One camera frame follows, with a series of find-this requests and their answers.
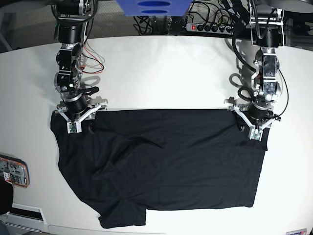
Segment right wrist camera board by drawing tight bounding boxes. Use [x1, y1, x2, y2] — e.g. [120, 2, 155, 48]
[67, 122, 77, 134]

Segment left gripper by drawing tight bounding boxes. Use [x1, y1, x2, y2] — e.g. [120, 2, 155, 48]
[224, 97, 281, 140]

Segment black chair back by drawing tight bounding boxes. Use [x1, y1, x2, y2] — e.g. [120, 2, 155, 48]
[0, 179, 14, 215]

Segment black power adapter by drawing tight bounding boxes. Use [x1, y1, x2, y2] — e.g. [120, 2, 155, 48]
[168, 16, 185, 36]

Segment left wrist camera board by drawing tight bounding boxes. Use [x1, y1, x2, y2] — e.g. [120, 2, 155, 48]
[250, 129, 260, 141]

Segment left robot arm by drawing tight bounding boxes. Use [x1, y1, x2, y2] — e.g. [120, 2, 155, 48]
[228, 0, 284, 141]

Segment tangled black cables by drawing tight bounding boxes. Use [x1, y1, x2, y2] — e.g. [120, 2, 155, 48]
[133, 15, 169, 36]

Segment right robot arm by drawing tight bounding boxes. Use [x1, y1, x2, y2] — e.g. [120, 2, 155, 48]
[51, 0, 101, 134]

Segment blue plastic crate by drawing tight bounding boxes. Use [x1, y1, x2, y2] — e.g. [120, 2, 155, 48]
[116, 0, 192, 16]

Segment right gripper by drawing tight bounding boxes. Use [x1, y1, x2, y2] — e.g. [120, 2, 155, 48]
[56, 96, 107, 134]

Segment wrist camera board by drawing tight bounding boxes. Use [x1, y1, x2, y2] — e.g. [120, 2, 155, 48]
[250, 129, 260, 141]
[67, 122, 77, 134]

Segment black T-shirt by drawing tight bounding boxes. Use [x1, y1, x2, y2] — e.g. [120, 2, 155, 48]
[50, 109, 269, 229]

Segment orange clear parts box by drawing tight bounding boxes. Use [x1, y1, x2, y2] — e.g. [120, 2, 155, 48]
[0, 154, 30, 188]

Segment small card at edge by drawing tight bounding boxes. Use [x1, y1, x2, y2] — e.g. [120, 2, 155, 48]
[286, 229, 307, 235]

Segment white power strip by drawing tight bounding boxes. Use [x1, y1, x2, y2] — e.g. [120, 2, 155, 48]
[185, 23, 233, 35]

